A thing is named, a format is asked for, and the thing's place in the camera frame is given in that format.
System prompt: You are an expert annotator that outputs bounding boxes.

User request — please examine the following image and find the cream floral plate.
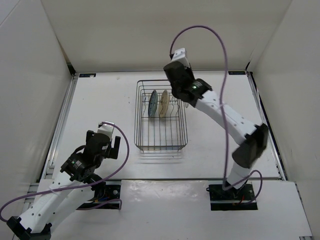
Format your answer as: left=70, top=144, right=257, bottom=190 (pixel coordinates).
left=158, top=90, right=170, bottom=118

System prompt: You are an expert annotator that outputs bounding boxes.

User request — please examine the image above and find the blue patterned plate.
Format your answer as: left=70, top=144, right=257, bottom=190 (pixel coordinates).
left=148, top=90, right=158, bottom=118

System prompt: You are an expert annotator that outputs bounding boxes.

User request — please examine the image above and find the metal wire dish rack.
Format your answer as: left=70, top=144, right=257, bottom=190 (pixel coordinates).
left=134, top=79, right=188, bottom=152

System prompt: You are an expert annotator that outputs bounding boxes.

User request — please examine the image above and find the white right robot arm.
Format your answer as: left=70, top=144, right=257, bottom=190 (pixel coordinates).
left=163, top=61, right=269, bottom=200

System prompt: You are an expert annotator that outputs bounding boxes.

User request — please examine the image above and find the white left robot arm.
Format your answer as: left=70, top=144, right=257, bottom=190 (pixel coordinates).
left=6, top=125, right=115, bottom=240

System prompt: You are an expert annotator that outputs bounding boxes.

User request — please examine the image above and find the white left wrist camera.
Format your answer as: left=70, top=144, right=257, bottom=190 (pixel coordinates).
left=96, top=122, right=114, bottom=140

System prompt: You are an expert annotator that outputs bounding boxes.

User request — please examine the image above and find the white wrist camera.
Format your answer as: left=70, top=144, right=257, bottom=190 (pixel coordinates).
left=171, top=48, right=191, bottom=68
left=96, top=122, right=114, bottom=140

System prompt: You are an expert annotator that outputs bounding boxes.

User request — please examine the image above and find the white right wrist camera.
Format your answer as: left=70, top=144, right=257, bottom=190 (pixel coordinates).
left=171, top=48, right=191, bottom=68

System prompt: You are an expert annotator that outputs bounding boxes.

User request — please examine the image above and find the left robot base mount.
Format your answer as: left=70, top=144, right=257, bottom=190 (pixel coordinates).
left=77, top=180, right=122, bottom=211

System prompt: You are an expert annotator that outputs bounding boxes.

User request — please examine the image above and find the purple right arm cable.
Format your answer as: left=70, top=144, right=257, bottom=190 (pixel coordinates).
left=169, top=24, right=263, bottom=207

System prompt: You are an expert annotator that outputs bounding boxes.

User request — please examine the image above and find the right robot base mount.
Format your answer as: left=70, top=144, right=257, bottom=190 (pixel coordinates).
left=206, top=183, right=258, bottom=211

